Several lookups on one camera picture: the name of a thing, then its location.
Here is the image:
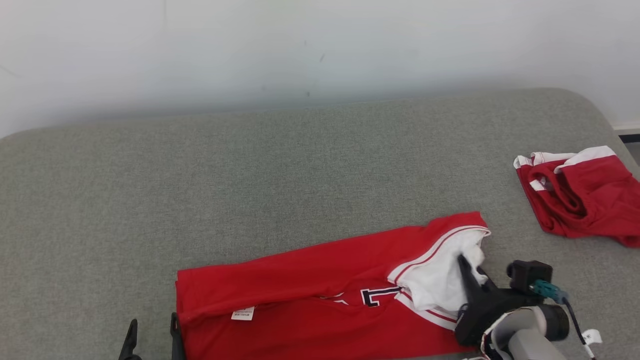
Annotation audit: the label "red shorts white waistband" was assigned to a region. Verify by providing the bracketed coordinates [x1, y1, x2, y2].
[513, 145, 640, 249]

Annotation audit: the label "black right cable teal plug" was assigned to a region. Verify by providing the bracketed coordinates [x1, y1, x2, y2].
[529, 279, 597, 360]

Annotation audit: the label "white wall skirting board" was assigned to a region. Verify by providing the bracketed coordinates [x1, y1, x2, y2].
[612, 121, 640, 143]

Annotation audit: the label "grey fabric sofa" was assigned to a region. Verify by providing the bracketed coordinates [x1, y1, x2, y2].
[0, 88, 640, 360]

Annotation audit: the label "red basketball jersey white sleeves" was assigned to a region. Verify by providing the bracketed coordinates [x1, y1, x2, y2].
[175, 211, 492, 360]

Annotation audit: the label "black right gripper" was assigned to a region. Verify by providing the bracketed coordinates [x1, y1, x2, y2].
[453, 253, 545, 348]

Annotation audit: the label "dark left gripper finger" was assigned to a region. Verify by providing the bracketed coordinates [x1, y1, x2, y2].
[169, 312, 187, 360]
[118, 318, 142, 360]

